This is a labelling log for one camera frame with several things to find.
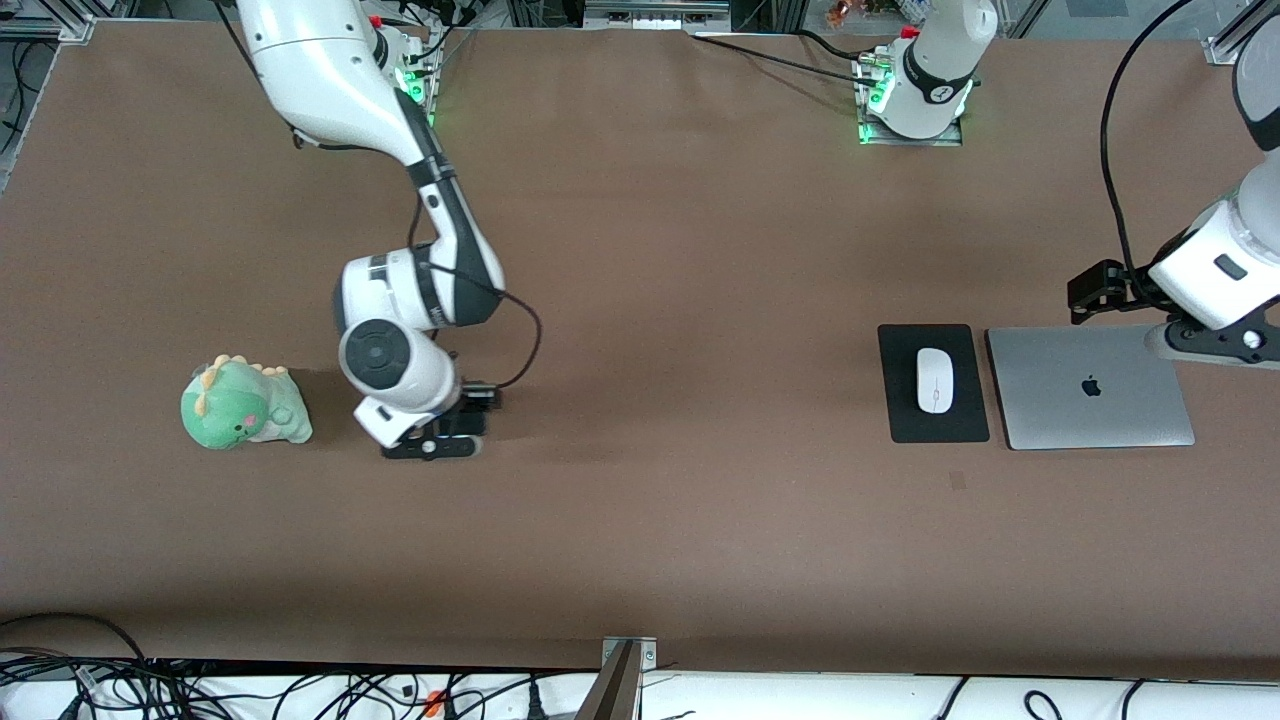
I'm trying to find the black table cable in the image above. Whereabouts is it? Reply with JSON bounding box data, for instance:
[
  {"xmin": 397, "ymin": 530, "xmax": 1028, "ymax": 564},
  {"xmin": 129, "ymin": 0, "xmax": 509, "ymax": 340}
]
[{"xmin": 688, "ymin": 28, "xmax": 886, "ymax": 91}]

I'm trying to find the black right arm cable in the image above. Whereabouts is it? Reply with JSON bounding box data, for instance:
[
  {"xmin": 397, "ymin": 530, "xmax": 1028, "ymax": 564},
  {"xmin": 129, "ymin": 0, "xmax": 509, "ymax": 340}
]
[{"xmin": 405, "ymin": 190, "xmax": 544, "ymax": 391}]

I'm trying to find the black looped floor cable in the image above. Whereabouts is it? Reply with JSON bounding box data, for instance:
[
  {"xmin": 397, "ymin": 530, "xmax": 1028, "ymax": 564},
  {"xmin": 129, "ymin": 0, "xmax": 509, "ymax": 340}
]
[{"xmin": 0, "ymin": 611, "xmax": 151, "ymax": 666}]

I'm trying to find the grey background device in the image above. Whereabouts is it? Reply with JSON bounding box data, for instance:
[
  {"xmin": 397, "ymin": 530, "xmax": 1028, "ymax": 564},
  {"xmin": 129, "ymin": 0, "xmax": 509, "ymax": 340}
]
[{"xmin": 583, "ymin": 0, "xmax": 733, "ymax": 31}]

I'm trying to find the green dinosaur plush toy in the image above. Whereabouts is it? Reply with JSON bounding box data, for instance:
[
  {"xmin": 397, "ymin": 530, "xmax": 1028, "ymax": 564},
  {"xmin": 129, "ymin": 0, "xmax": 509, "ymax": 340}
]
[{"xmin": 180, "ymin": 354, "xmax": 314, "ymax": 451}]

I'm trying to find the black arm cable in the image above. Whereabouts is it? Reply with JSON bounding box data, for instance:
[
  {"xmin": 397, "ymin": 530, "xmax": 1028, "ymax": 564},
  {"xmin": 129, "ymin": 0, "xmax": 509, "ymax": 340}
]
[
  {"xmin": 1100, "ymin": 0, "xmax": 1201, "ymax": 291},
  {"xmin": 405, "ymin": 190, "xmax": 544, "ymax": 391}
]

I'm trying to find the white computer mouse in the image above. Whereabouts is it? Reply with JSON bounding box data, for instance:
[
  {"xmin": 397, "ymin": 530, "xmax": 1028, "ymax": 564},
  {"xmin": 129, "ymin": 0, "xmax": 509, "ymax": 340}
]
[{"xmin": 916, "ymin": 347, "xmax": 954, "ymax": 414}]

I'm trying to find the silver laptop with apple logo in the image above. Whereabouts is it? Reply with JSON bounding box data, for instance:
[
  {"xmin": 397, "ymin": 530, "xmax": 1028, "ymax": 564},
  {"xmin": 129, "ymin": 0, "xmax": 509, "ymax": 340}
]
[{"xmin": 985, "ymin": 323, "xmax": 1197, "ymax": 452}]

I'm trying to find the aluminium frame corner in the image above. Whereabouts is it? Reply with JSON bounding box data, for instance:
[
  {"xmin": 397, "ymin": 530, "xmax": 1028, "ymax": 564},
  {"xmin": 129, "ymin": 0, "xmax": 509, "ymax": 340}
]
[
  {"xmin": 1205, "ymin": 0, "xmax": 1280, "ymax": 66},
  {"xmin": 0, "ymin": 0, "xmax": 96, "ymax": 43}
]

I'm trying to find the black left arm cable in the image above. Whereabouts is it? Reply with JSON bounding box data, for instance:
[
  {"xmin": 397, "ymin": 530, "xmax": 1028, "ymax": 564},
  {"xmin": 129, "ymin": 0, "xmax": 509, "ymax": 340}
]
[{"xmin": 1100, "ymin": 0, "xmax": 1201, "ymax": 291}]

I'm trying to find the aluminium profile post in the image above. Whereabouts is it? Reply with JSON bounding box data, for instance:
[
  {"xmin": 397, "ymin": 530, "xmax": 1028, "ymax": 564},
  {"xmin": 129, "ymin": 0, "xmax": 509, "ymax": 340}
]
[{"xmin": 578, "ymin": 636, "xmax": 658, "ymax": 720}]

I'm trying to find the black mouse pad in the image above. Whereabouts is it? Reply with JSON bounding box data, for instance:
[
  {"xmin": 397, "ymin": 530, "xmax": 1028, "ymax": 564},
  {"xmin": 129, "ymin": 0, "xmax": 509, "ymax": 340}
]
[{"xmin": 877, "ymin": 323, "xmax": 992, "ymax": 445}]

